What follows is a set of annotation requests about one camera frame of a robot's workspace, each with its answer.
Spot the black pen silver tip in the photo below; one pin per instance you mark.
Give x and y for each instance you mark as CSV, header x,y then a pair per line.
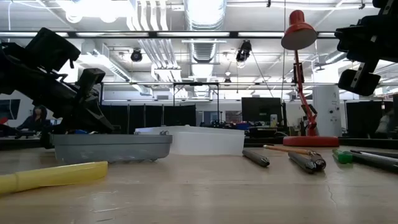
x,y
318,161

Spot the silver ceiling duct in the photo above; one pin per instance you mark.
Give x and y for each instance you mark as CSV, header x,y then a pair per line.
x,y
203,18

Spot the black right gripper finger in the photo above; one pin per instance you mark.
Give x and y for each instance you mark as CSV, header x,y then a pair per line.
x,y
357,82
388,6

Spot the dark wall screen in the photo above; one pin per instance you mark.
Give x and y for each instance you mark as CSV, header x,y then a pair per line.
x,y
9,109

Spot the green marker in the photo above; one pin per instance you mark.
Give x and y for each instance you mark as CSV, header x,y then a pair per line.
x,y
343,157

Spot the black pen white stripe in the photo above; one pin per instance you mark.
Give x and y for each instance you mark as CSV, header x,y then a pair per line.
x,y
373,154

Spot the person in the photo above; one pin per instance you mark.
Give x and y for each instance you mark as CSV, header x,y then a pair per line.
x,y
35,119
385,123

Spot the black hanging spotlight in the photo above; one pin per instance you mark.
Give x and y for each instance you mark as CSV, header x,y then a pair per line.
x,y
244,51
136,55

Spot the yellow highlighter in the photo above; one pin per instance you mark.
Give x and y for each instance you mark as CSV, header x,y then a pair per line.
x,y
62,175

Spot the black metal rig frame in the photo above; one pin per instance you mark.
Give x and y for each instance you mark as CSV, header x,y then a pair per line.
x,y
357,143

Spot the orange wooden pencil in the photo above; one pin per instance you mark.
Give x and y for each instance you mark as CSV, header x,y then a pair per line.
x,y
286,149

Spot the black metal stand frame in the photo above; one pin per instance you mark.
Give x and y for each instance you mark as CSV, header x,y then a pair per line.
x,y
196,84

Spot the overhead bar with light strips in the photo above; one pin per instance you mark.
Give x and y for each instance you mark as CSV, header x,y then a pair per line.
x,y
152,34

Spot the clear plastic supply box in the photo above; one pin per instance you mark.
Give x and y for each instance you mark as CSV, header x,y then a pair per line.
x,y
211,143

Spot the black room divider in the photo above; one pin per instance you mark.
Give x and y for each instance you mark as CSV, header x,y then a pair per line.
x,y
360,118

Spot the grey plastic box lid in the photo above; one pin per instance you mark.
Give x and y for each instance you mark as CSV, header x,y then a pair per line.
x,y
109,147

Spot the blue bin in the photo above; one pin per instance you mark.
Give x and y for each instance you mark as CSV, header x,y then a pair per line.
x,y
242,126

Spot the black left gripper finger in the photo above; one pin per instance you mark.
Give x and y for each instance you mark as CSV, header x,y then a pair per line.
x,y
90,79
53,49

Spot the black partition screen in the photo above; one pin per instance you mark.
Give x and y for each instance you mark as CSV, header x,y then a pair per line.
x,y
149,116

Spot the white round column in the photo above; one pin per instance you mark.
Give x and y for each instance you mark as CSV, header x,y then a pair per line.
x,y
326,109

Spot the dark grey pen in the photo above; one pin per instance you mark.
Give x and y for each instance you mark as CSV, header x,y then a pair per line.
x,y
300,161
255,157

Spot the red desk lamp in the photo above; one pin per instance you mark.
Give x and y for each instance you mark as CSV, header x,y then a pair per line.
x,y
311,141

